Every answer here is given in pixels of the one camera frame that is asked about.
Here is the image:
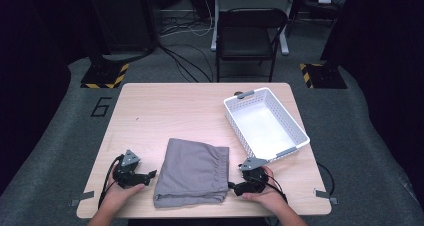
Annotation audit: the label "grey tape strip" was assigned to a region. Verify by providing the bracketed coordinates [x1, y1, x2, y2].
[313, 188, 339, 206]
[68, 190, 96, 207]

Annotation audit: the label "grey shorts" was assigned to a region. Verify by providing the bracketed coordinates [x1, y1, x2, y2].
[152, 137, 231, 209]

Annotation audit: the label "black floor cables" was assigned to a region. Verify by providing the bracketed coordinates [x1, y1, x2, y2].
[157, 43, 215, 84]

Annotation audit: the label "black cable loop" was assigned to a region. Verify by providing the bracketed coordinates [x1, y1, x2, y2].
[316, 162, 336, 196]

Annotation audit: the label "white floor cable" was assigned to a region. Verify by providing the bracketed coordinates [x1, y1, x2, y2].
[159, 0, 215, 38]

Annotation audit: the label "black folding chair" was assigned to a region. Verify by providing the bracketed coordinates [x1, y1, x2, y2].
[210, 0, 298, 57]
[215, 7, 290, 83]

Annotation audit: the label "hand-held gripper cable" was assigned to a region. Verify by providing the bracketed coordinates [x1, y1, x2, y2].
[97, 154, 125, 209]
[263, 175, 289, 204]

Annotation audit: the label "left hand-held gripper cable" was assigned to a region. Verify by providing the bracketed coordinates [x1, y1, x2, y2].
[97, 154, 125, 209]

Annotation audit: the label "black stand base striped edge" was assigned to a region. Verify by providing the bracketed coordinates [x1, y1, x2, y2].
[299, 62, 348, 90]
[80, 61, 130, 90]

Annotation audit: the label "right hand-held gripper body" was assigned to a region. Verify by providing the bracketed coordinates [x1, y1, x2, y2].
[238, 156, 270, 193]

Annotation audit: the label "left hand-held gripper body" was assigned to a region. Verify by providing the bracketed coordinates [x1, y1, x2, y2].
[112, 149, 148, 189]

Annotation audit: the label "white perforated plastic basket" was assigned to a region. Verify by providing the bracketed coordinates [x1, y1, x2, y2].
[223, 87, 311, 164]

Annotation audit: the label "black cabinet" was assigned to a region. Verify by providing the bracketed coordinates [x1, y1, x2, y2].
[85, 0, 158, 54]

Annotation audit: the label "person's left hand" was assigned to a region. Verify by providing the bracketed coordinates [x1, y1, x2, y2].
[102, 182, 146, 209]

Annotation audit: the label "person's right hand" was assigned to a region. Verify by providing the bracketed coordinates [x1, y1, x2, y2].
[241, 165, 290, 217]

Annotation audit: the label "right hand-held gripper cable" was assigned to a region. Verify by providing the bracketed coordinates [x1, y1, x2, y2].
[263, 175, 289, 204]

